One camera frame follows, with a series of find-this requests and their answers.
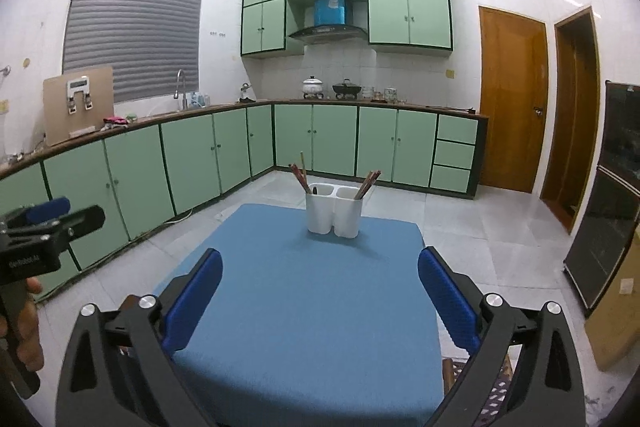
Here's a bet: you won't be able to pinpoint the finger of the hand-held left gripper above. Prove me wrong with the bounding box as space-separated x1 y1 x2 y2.
47 205 107 253
24 198 72 225

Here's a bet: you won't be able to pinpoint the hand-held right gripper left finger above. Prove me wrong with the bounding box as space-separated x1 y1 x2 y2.
56 248 224 427

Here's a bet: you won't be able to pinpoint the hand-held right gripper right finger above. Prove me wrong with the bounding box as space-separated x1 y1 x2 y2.
417 246 587 427

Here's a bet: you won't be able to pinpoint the white utensil holder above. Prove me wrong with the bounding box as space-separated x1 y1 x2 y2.
305 182 365 239

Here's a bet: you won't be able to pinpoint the red-brown chopstick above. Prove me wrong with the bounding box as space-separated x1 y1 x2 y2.
289 164 310 195
292 163 312 195

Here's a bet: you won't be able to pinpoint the person's left hand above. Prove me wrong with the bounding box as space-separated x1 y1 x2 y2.
0 278 46 373

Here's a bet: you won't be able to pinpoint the wooden stool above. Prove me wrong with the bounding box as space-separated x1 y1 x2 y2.
441 354 516 427

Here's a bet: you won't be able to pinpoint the brown cardboard board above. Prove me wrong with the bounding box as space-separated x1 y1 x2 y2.
42 64 115 146

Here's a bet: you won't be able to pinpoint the blue tablecloth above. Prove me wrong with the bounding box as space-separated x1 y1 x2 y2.
150 203 446 427

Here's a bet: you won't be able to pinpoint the white clip device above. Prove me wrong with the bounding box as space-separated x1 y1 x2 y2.
66 77 96 112

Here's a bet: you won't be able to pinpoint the metal faucet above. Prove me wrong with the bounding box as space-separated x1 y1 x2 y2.
174 69 190 112

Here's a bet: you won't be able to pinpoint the black glass cabinet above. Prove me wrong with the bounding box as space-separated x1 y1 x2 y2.
564 80 640 313

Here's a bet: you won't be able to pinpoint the cardboard box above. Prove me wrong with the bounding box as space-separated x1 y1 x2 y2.
585 227 640 373

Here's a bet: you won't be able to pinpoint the green base cabinets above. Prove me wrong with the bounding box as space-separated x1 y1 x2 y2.
0 99 488 305

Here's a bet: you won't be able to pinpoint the wooden door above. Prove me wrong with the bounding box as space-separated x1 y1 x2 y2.
477 5 549 194

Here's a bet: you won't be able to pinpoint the grey window blind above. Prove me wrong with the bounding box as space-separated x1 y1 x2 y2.
62 0 206 104

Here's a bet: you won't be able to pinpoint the black wok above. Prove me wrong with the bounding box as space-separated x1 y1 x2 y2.
332 78 362 100

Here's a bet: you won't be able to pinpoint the black range hood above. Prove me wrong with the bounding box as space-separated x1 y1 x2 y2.
287 24 368 45

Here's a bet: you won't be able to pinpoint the blue box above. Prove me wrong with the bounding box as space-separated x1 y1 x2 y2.
314 0 347 28

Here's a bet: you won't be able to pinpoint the wooden doorway frame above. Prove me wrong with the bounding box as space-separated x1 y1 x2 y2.
540 6 601 235

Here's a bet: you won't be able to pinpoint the green wall cabinets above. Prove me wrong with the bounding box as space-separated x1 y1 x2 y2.
241 0 454 58

